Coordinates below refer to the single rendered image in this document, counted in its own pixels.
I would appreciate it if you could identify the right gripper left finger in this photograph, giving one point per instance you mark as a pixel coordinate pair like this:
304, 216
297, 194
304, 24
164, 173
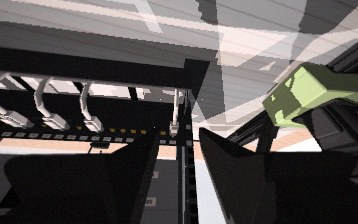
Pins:
122, 178

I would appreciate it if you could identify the white network cable with plug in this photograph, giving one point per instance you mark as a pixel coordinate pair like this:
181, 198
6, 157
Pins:
92, 122
174, 125
11, 117

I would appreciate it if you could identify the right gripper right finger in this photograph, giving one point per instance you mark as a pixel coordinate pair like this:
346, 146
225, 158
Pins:
243, 181

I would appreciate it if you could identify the black patch panel rack frame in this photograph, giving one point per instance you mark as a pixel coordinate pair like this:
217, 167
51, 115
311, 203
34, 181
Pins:
172, 195

